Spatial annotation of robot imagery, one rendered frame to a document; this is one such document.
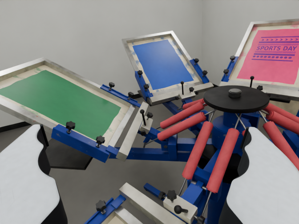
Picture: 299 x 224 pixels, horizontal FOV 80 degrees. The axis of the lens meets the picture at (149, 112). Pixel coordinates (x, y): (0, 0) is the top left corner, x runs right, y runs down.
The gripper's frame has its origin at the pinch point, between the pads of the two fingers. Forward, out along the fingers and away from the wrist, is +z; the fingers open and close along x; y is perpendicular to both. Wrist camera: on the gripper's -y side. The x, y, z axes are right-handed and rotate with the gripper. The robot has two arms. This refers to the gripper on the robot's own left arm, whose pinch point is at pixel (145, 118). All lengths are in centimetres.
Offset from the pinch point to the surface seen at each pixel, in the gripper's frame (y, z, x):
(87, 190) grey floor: 178, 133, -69
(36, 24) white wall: 11, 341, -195
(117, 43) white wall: 45, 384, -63
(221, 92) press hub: 30, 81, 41
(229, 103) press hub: 30, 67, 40
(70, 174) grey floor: 183, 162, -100
